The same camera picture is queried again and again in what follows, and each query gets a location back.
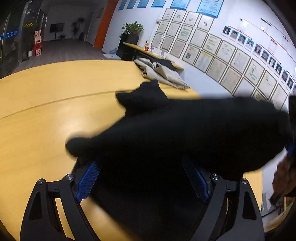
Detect black fleece jacket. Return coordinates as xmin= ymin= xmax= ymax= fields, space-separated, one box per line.
xmin=66 ymin=80 xmax=290 ymax=240

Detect person's right hand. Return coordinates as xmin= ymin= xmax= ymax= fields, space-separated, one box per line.
xmin=269 ymin=156 xmax=295 ymax=205

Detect beige folded garment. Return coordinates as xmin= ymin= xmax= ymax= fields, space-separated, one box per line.
xmin=134 ymin=58 xmax=190 ymax=89

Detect black garment on desk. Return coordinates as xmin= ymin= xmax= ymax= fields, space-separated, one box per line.
xmin=151 ymin=58 xmax=177 ymax=71

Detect stacked red white boxes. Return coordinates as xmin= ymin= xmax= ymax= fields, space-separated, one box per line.
xmin=33 ymin=30 xmax=42 ymax=57

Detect dark potted plant far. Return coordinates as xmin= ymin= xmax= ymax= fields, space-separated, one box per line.
xmin=71 ymin=17 xmax=85 ymax=39

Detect green potted plant on cabinet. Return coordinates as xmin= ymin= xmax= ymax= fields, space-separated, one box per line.
xmin=120 ymin=21 xmax=144 ymax=37

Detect black wall television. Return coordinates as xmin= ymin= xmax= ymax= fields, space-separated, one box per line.
xmin=50 ymin=23 xmax=65 ymax=33

